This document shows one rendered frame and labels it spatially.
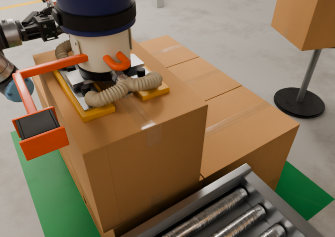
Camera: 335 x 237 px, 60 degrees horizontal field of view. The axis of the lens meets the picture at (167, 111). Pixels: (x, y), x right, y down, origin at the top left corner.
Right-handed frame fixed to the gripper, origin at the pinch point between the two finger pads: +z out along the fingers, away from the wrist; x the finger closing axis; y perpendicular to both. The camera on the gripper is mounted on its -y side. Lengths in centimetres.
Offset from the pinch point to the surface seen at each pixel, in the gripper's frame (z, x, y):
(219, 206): 20, -52, 69
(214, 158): 34, -53, 50
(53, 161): -23, -107, -40
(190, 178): 15, -46, 56
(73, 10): -8.5, 14.9, 33.8
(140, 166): -4, -27, 56
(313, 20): 133, -26, 17
